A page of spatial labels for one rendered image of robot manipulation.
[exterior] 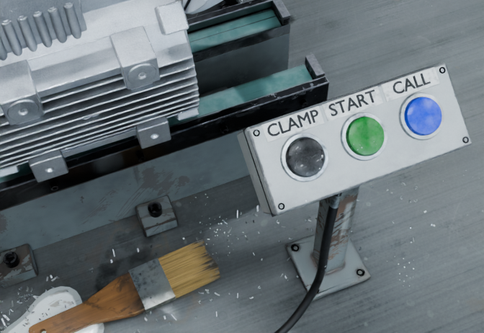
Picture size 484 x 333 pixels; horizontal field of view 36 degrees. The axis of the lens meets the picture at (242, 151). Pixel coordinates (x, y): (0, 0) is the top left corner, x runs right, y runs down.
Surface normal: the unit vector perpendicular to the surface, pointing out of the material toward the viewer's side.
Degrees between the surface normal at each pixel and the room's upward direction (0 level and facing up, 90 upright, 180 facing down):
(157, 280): 0
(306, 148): 30
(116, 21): 40
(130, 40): 0
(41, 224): 90
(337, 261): 90
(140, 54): 0
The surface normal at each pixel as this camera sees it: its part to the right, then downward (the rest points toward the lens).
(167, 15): 0.24, 0.15
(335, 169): 0.18, -0.05
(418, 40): -0.02, -0.55
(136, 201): 0.36, 0.77
